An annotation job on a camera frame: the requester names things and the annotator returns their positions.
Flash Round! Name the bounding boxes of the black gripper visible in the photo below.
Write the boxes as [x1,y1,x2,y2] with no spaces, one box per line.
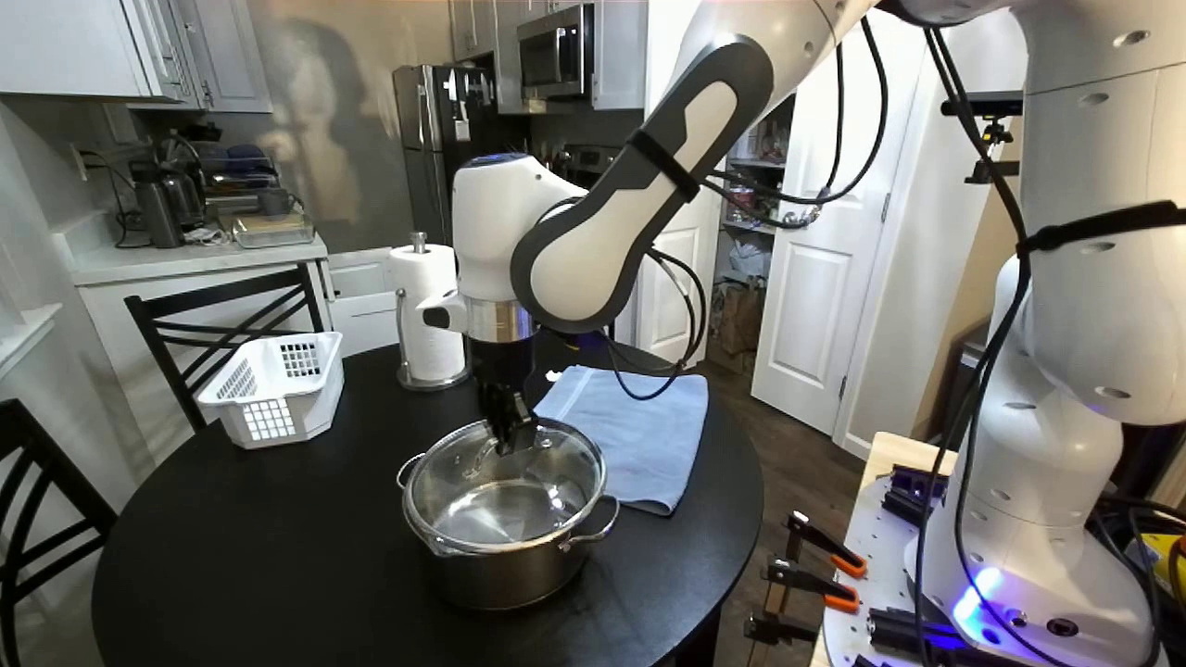
[471,342,536,448]

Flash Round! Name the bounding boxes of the black refrigerator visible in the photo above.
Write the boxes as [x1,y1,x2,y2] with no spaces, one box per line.
[393,59,514,241]

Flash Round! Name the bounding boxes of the black chair at left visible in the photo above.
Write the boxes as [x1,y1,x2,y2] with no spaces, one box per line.
[0,401,115,667]

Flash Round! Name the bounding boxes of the black chair behind table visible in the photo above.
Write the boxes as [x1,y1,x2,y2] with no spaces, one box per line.
[125,264,326,430]

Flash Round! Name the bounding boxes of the paper towel roll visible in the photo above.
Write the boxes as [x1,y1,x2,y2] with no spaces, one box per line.
[390,229,466,391]

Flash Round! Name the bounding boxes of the light blue towel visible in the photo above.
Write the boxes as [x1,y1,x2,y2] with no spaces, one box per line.
[536,366,709,516]

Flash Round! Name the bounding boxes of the coffee maker appliance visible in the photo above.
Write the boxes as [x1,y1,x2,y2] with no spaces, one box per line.
[125,132,206,249]

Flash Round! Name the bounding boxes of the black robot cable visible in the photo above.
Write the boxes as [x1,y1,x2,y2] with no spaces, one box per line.
[608,17,894,405]

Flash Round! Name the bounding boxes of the stainless steel pot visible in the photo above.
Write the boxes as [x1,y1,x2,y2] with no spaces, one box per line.
[397,421,624,612]

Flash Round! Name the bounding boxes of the microwave oven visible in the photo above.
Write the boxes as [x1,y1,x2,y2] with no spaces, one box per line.
[514,3,592,102]

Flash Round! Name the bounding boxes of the orange handled clamp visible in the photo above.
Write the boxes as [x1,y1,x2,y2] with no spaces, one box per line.
[768,558,860,617]
[784,512,867,580]

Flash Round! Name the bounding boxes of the glass pot lid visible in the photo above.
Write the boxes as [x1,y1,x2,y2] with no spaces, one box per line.
[397,421,608,558]

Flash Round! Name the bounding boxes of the white door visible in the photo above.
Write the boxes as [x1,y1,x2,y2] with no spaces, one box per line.
[752,45,913,434]

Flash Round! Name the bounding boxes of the white plastic basket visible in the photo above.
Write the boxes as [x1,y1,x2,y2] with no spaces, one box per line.
[195,329,346,448]

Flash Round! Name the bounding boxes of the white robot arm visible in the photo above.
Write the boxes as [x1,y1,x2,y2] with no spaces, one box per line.
[447,0,1186,659]

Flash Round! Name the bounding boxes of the robot base platform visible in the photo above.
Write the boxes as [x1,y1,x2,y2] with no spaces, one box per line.
[809,430,1171,667]

